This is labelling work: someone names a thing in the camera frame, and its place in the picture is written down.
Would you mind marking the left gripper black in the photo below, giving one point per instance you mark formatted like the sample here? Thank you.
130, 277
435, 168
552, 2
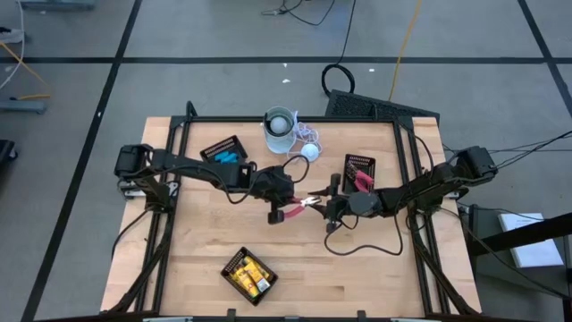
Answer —
277, 185

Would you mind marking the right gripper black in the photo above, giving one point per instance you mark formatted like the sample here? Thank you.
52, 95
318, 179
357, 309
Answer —
362, 205

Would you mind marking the black slotted plastic basket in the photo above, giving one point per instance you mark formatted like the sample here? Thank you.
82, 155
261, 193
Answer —
364, 160
233, 266
219, 145

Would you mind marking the yellow crayon box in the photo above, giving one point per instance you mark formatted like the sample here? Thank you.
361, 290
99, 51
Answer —
243, 282
254, 265

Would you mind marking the yellow box with grey end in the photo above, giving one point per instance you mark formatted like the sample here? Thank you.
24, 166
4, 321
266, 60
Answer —
263, 285

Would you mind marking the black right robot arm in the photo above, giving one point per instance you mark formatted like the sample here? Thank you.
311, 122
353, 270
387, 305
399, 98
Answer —
424, 188

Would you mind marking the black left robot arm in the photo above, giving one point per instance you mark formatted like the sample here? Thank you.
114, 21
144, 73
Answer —
196, 166

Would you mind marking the clear plastic pitcher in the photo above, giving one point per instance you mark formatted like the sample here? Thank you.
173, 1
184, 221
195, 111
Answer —
279, 144

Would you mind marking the white round puck device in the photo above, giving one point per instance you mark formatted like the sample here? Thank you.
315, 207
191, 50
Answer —
310, 152

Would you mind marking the white ball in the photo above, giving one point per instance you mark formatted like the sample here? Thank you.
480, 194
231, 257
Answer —
280, 124

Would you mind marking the black perforated panel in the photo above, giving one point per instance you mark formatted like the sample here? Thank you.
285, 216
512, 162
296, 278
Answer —
357, 105

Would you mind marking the black beam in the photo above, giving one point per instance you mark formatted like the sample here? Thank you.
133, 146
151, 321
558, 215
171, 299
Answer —
527, 232

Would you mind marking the white booklet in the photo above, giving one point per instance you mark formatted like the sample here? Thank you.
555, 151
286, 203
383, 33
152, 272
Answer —
536, 257

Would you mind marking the grey furniture foot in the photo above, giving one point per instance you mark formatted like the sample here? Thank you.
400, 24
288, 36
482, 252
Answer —
58, 4
22, 106

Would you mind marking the black caster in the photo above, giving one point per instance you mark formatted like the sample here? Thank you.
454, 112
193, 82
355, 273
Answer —
5, 152

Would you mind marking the person's foot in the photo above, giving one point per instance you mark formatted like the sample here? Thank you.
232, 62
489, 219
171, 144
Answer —
11, 36

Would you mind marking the black aluminium table frame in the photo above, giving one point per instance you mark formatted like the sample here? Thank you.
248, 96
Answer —
223, 119

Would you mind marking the left arm silver base plate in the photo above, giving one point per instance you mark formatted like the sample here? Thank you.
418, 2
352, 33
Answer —
126, 192

